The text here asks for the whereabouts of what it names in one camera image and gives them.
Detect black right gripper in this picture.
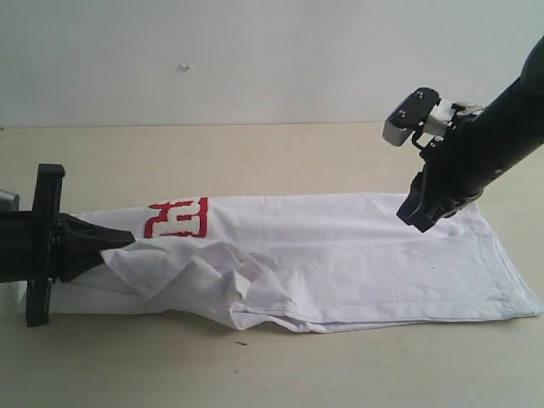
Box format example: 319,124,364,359
396,114,506,232

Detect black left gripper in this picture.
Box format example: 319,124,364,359
25,163,135,327

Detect white t-shirt red Chinese patch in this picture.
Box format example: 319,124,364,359
16,193,544,335

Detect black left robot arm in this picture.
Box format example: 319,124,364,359
1,163,135,327

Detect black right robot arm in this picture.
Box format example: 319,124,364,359
382,42,543,232

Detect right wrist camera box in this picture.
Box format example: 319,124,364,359
382,88,456,150

